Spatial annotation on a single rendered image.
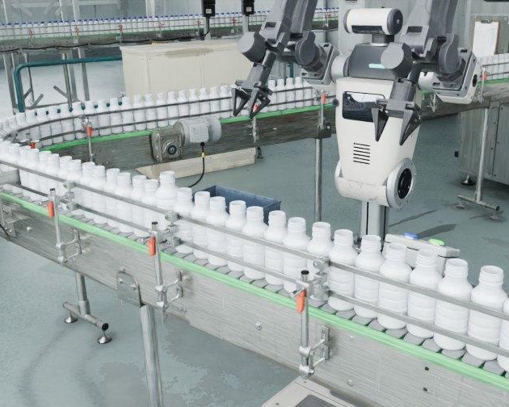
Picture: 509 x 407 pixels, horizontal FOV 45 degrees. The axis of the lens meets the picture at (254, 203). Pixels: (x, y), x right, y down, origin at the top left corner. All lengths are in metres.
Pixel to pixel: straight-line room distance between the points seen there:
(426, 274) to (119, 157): 2.11
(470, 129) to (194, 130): 2.97
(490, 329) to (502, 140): 4.12
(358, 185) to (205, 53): 3.92
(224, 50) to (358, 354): 4.72
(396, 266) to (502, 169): 4.10
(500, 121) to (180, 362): 3.30
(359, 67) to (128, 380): 1.73
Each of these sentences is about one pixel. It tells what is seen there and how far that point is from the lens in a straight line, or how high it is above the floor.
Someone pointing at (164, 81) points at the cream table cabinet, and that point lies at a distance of 5.53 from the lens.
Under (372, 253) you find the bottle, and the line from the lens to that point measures 1.21.
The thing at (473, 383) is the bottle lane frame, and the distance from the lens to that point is 1.17.
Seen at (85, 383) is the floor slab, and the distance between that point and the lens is 2.92.
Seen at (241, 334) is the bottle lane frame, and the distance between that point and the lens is 1.48.
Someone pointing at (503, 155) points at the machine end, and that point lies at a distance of 5.21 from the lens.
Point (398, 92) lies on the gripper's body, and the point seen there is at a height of 1.39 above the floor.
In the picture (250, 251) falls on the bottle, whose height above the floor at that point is 1.07.
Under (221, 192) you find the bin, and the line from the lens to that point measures 2.27.
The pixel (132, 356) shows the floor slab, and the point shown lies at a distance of 3.05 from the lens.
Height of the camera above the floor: 1.63
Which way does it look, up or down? 19 degrees down
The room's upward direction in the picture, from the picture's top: 2 degrees counter-clockwise
